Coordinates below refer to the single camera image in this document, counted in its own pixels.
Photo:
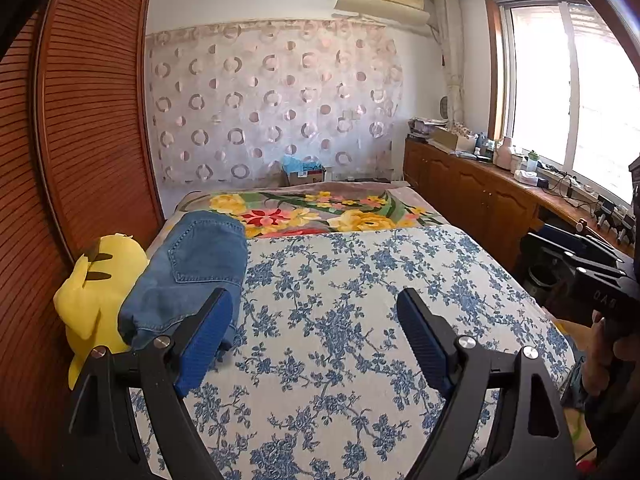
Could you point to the blue denim pants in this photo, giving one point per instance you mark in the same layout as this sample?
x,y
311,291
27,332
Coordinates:
x,y
190,270

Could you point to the bed with blue floral cover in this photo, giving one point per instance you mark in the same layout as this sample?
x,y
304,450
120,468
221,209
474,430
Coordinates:
x,y
350,310

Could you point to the cream tied window curtain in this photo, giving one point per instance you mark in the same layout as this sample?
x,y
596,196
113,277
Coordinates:
x,y
452,50

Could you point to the stack of papers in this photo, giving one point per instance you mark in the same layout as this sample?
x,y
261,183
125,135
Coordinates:
x,y
422,129

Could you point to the pink thermos jug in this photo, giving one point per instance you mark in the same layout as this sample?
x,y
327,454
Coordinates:
x,y
502,154

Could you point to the cardboard box with blue contents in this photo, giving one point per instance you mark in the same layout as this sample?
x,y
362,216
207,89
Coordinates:
x,y
302,172

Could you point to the yellow plush toy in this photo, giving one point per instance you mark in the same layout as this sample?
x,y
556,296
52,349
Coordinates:
x,y
100,285

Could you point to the dark waste bin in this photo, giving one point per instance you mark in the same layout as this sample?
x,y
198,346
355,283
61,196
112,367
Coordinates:
x,y
542,282

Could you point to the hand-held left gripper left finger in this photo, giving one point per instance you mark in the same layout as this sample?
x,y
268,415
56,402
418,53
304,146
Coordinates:
x,y
205,350

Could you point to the green capped bottle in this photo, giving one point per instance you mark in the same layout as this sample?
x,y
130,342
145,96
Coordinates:
x,y
532,161

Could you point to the person's right forearm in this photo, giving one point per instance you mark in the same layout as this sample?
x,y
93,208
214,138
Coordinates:
x,y
615,425

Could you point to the wooden framed window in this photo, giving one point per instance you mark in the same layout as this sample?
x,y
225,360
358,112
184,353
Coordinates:
x,y
565,85

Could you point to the black desktop device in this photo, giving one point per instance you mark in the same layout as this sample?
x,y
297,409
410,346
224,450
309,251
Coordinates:
x,y
607,215

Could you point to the pink circle patterned wall curtain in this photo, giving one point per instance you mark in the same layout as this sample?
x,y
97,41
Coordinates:
x,y
275,100

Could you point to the colourful flower print blanket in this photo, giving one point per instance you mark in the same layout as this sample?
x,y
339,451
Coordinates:
x,y
300,210

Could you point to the blue bottle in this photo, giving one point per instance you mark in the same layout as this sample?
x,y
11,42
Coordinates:
x,y
480,143

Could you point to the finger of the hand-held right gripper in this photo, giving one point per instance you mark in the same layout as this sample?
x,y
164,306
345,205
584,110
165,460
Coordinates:
x,y
560,234
545,250

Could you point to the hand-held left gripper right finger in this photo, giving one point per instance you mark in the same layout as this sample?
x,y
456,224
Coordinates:
x,y
425,340

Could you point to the open flat cardboard box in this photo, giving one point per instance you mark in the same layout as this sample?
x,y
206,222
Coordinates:
x,y
450,141

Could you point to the person's right hand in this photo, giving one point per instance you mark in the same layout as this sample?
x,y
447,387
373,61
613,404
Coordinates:
x,y
597,360

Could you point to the white power strip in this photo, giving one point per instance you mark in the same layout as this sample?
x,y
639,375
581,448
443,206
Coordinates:
x,y
570,185

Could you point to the wooden louvred wardrobe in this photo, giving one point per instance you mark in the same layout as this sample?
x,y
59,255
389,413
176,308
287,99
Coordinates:
x,y
90,110

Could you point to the long wooden cabinet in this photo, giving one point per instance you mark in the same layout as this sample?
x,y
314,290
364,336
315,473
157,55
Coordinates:
x,y
465,195

